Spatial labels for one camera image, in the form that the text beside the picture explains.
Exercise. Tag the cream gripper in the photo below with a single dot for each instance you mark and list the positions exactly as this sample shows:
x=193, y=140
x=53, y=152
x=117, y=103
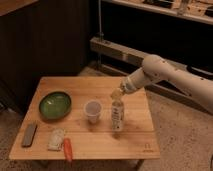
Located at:
x=117, y=94

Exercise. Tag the clear plastic bottle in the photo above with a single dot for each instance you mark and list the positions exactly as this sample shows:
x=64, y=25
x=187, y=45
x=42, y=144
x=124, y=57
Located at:
x=117, y=115

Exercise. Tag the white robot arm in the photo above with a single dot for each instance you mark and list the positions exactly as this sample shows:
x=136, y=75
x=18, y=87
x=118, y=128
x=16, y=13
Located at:
x=155, y=69

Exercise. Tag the clear plastic cup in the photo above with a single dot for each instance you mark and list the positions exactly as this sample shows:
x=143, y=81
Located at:
x=92, y=110

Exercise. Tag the wooden shelf beam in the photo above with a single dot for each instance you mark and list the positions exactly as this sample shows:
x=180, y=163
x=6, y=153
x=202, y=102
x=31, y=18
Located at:
x=117, y=51

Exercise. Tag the wooden table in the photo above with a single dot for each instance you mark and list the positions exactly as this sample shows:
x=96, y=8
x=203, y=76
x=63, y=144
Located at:
x=88, y=124

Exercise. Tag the metal pole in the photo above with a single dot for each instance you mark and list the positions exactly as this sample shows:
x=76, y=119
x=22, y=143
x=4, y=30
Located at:
x=101, y=35

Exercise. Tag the green bowl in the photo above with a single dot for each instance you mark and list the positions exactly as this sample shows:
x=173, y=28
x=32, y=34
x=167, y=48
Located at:
x=55, y=105

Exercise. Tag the orange carrot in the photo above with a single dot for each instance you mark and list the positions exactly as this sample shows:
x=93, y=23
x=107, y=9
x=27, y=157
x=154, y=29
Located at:
x=68, y=149

